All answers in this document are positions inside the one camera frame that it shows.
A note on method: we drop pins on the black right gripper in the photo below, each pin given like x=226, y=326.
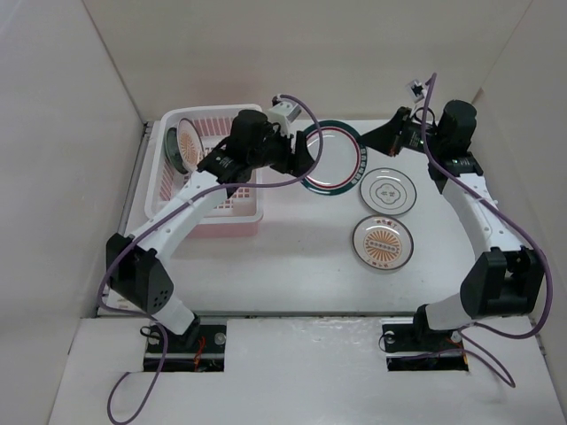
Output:
x=386, y=137

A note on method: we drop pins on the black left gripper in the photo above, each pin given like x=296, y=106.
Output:
x=274, y=132

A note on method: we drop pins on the green red rimmed plate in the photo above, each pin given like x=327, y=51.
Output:
x=343, y=161

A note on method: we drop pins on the white plate grey emblem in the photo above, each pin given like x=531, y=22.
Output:
x=388, y=191

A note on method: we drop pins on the orange sunburst plate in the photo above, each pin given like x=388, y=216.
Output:
x=382, y=243
x=189, y=145

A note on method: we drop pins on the blue floral green plate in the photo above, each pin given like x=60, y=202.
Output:
x=172, y=152

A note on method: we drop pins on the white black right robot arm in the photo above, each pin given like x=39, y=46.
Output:
x=506, y=277

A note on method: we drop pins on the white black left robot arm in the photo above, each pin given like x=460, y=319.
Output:
x=137, y=263

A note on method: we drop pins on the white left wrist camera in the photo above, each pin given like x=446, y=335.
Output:
x=283, y=113

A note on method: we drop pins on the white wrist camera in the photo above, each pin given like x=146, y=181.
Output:
x=283, y=113
x=417, y=90

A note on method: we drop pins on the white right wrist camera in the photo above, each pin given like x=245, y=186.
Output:
x=417, y=90

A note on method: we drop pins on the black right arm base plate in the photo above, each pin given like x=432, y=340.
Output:
x=408, y=352

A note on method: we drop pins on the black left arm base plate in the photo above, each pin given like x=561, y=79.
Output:
x=206, y=354

